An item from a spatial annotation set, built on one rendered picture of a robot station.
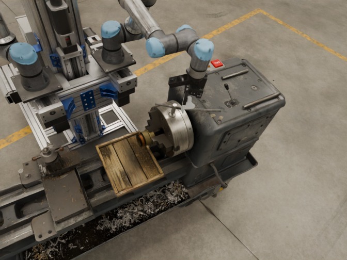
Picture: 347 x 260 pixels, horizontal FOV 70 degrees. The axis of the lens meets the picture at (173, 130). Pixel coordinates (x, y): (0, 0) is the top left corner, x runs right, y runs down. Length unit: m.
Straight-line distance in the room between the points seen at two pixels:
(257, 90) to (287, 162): 1.56
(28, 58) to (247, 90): 1.21
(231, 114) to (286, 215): 1.57
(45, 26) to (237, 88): 1.15
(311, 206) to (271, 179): 0.44
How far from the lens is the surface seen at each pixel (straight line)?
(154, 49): 0.98
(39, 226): 1.49
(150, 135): 1.38
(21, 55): 1.51
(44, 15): 1.63
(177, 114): 1.34
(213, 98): 1.44
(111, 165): 1.56
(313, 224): 2.85
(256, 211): 2.61
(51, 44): 1.72
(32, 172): 1.62
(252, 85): 1.62
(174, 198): 1.82
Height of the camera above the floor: 2.27
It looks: 54 degrees down
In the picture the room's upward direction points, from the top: 12 degrees clockwise
